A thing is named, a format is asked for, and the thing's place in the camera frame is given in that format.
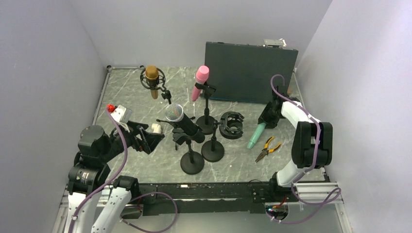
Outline yellow-handled pliers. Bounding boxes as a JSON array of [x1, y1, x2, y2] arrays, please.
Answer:
[[255, 136, 281, 163]]

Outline black tripod shock-mount stand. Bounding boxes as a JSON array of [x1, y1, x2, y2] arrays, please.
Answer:
[[139, 67, 196, 151]]

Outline black clip desk stand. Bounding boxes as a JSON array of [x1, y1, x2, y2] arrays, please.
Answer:
[[172, 128, 205, 175]]

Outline dark green upright board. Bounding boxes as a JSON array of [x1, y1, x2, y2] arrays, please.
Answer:
[[204, 42, 298, 104]]

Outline black pink-mic desk stand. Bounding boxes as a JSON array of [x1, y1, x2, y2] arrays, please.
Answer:
[[195, 82, 216, 135]]

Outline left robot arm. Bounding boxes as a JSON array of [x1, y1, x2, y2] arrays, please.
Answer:
[[65, 121, 165, 233]]

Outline pink microphone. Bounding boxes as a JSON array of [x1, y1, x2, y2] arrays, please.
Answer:
[[191, 65, 209, 102]]

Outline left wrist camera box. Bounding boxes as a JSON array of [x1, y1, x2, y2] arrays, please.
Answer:
[[106, 104, 132, 125]]

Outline white plastic connector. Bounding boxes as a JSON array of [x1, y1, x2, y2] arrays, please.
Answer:
[[151, 123, 162, 134]]

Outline gold condenser microphone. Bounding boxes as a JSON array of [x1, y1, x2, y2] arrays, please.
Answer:
[[145, 65, 159, 99]]

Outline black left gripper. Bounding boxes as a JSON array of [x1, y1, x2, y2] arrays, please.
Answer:
[[99, 120, 164, 162]]

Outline black mesh-head microphone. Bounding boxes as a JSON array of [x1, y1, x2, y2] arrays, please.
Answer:
[[165, 103, 205, 143]]

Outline mint green microphone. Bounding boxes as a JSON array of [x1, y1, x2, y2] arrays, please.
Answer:
[[247, 122, 267, 149]]

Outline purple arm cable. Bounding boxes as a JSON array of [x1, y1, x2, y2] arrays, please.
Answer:
[[266, 74, 342, 225], [66, 108, 179, 233]]

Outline metal clamp behind board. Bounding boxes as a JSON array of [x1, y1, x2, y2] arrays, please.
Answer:
[[263, 38, 287, 48]]

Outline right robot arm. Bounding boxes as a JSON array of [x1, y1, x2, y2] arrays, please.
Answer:
[[258, 100, 333, 201]]

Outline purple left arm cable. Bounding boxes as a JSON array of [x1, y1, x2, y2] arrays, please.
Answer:
[[66, 108, 179, 233]]

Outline black shock-mount desk stand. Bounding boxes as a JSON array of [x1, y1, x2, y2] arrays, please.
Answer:
[[201, 111, 244, 163]]

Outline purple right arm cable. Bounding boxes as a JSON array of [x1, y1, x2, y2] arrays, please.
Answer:
[[266, 74, 342, 225]]

